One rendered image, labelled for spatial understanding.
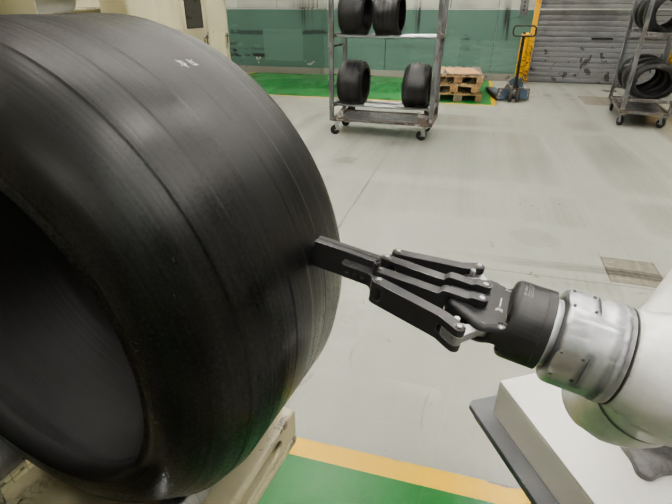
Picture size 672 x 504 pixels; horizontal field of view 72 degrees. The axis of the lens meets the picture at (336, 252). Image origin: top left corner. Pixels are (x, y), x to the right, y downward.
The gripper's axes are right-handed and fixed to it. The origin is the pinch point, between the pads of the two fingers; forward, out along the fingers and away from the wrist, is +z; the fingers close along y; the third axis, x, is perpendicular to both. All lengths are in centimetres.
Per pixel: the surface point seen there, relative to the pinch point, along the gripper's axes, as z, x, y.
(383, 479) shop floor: -7, 125, -65
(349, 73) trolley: 199, 80, -516
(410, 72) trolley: 128, 66, -527
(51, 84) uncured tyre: 20.8, -15.4, 14.0
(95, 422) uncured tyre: 33, 38, 8
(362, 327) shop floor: 30, 130, -144
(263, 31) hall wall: 628, 126, -1025
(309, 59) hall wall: 507, 168, -1042
